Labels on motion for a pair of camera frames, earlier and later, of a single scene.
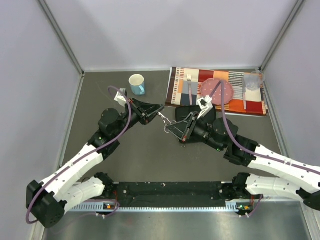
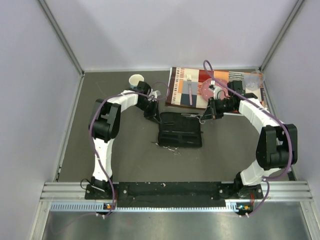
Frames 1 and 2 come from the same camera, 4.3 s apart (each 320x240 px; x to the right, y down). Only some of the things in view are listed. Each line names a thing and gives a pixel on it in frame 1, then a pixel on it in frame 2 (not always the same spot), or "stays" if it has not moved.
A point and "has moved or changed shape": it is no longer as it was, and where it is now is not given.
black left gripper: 140,108 -> 153,113
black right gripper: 178,129 -> 210,113
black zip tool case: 182,115 has moved or changed shape
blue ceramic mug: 137,84 stays
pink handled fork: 189,80 stays
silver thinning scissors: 165,117 -> 173,149
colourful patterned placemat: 185,86 stays
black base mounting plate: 173,193 stays
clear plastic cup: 254,80 stays
